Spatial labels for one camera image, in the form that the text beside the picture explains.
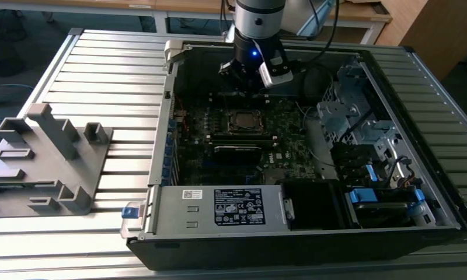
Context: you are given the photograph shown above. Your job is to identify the silver CPU plate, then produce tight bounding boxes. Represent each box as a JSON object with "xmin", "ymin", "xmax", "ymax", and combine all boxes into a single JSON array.
[{"xmin": 235, "ymin": 112, "xmax": 259, "ymax": 128}]

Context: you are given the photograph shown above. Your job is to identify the black RAM slot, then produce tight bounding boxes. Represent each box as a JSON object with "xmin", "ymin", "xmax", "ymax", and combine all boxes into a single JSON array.
[
  {"xmin": 211, "ymin": 139, "xmax": 277, "ymax": 148},
  {"xmin": 211, "ymin": 133, "xmax": 276, "ymax": 141}
]

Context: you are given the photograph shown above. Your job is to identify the pale blue teach pendant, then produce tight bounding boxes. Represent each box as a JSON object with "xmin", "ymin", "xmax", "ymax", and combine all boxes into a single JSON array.
[{"xmin": 285, "ymin": 0, "xmax": 337, "ymax": 39}]

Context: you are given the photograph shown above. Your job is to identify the metal drive cage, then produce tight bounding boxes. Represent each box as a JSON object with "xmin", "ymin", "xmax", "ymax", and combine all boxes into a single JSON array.
[{"xmin": 315, "ymin": 64, "xmax": 400, "ymax": 164}]

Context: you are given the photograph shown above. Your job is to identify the green motherboard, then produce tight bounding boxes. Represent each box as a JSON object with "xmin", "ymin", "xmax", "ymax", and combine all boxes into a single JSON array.
[{"xmin": 173, "ymin": 92, "xmax": 339, "ymax": 187}]

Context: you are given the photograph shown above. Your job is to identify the black graphics card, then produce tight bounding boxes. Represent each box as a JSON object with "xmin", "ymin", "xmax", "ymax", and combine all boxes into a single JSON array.
[{"xmin": 212, "ymin": 145, "xmax": 264, "ymax": 172}]

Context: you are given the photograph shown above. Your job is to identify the brown chipset heatsink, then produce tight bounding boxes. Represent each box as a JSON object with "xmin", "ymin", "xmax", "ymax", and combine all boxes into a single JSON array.
[{"xmin": 263, "ymin": 168, "xmax": 288, "ymax": 181}]

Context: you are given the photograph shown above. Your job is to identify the wooden cabinet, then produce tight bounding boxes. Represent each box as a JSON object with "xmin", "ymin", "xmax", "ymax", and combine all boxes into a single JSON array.
[{"xmin": 375, "ymin": 0, "xmax": 467, "ymax": 80}]

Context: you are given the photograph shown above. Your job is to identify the silver power supply unit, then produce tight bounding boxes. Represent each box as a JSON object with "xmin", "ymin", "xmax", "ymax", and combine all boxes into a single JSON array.
[{"xmin": 138, "ymin": 184, "xmax": 289, "ymax": 235}]

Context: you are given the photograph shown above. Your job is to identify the hard disk blue carrier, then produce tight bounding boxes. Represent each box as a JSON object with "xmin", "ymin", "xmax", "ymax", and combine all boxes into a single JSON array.
[{"xmin": 344, "ymin": 187, "xmax": 427, "ymax": 230}]

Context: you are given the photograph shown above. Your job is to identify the grey plastic parts rack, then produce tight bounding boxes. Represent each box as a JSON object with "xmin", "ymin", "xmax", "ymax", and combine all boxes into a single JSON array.
[{"xmin": 0, "ymin": 102, "xmax": 114, "ymax": 218}]

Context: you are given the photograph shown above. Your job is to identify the black office chair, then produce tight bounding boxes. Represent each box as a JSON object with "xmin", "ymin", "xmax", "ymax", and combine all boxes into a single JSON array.
[{"xmin": 0, "ymin": 8, "xmax": 34, "ymax": 79}]

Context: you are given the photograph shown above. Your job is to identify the blue case latch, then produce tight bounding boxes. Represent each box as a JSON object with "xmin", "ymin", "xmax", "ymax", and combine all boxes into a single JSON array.
[{"xmin": 118, "ymin": 200, "xmax": 148, "ymax": 239}]

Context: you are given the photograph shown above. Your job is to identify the black open PC case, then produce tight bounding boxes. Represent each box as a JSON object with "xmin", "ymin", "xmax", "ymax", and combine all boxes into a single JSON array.
[{"xmin": 124, "ymin": 40, "xmax": 467, "ymax": 271}]

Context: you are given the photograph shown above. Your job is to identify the green RAM stick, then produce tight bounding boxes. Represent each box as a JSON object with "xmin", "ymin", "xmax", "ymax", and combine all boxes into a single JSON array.
[{"xmin": 0, "ymin": 180, "xmax": 57, "ymax": 189}]

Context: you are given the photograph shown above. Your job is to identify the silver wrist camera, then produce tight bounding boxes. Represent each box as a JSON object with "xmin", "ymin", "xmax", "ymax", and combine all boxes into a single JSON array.
[{"xmin": 257, "ymin": 56, "xmax": 295, "ymax": 89}]

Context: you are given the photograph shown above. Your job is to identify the beige case release handle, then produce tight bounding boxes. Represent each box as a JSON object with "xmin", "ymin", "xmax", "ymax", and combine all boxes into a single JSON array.
[{"xmin": 163, "ymin": 40, "xmax": 188, "ymax": 71}]

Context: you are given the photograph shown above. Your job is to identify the thin red white wires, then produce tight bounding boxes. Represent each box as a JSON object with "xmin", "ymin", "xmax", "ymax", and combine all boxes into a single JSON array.
[{"xmin": 299, "ymin": 105, "xmax": 320, "ymax": 131}]

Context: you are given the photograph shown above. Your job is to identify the wooden desk white frame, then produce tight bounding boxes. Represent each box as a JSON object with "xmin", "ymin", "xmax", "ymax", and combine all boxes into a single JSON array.
[{"xmin": 0, "ymin": 0, "xmax": 394, "ymax": 45}]

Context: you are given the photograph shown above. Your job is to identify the grey flat cable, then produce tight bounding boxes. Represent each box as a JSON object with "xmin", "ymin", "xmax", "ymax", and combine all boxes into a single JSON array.
[{"xmin": 303, "ymin": 118, "xmax": 339, "ymax": 179}]

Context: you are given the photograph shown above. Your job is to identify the black data cable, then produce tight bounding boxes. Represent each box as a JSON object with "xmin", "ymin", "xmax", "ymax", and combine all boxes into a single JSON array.
[{"xmin": 337, "ymin": 110, "xmax": 375, "ymax": 141}]

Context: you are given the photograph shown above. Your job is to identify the blue floor cable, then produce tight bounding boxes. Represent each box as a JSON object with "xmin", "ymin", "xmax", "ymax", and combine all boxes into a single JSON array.
[{"xmin": 0, "ymin": 82, "xmax": 36, "ymax": 93}]

